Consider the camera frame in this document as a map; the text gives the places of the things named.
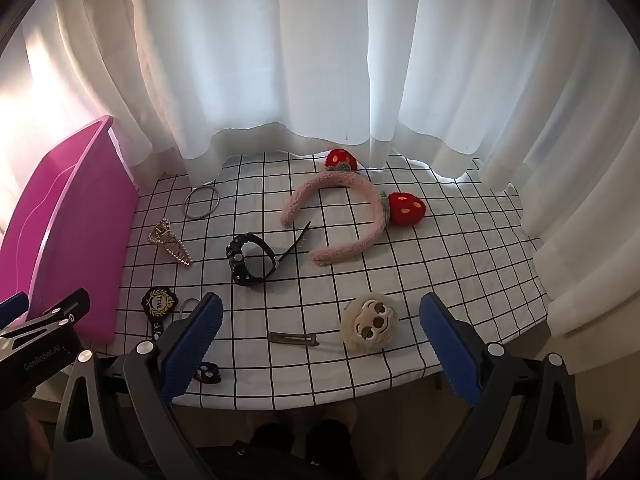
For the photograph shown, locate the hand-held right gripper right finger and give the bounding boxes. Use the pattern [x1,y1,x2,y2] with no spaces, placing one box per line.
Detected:
[419,292,587,480]

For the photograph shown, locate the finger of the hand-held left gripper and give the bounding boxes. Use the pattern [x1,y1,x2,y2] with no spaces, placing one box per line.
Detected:
[0,291,30,331]
[0,288,92,356]

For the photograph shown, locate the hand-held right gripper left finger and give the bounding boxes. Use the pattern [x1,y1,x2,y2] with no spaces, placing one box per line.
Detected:
[50,292,224,480]

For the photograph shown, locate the pink plastic bin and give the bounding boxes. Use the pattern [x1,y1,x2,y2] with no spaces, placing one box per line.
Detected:
[0,115,140,346]

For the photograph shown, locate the silver bangle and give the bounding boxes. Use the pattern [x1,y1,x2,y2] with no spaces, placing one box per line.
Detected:
[183,185,222,221]

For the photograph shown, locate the plush sloth brooch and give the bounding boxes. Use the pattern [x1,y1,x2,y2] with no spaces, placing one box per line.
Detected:
[340,294,399,352]

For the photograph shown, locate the gold hair clip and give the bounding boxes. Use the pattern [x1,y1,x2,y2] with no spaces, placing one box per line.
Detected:
[147,218,195,270]

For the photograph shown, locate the brown snap hair clip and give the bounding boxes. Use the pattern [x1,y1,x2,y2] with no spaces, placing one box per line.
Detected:
[268,331,321,347]

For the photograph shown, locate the black wristwatch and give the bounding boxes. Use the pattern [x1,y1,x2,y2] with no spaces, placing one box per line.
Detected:
[225,221,312,288]

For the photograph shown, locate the white checked tablecloth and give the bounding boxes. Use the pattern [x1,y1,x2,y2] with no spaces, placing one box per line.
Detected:
[107,152,551,411]

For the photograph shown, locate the person's legs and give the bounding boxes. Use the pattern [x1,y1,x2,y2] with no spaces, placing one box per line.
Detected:
[240,404,363,480]

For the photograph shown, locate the pink strawberry headband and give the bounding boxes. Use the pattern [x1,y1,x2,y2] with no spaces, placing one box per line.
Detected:
[280,148,427,267]

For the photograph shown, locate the white curtain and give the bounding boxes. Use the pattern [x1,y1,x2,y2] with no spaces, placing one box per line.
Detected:
[0,0,640,376]

